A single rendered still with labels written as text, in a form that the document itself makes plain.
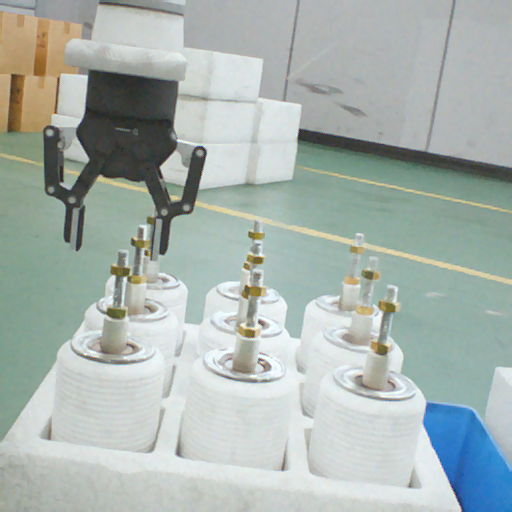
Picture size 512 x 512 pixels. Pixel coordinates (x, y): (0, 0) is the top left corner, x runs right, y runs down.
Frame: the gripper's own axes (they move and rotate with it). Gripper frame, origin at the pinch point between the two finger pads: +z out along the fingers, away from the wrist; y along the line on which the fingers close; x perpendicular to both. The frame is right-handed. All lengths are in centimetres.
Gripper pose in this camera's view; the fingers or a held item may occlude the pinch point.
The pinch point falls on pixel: (116, 239)
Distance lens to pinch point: 71.2
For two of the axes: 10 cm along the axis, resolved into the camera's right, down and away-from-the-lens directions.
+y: -9.9, -1.3, -0.5
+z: -1.4, 9.6, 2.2
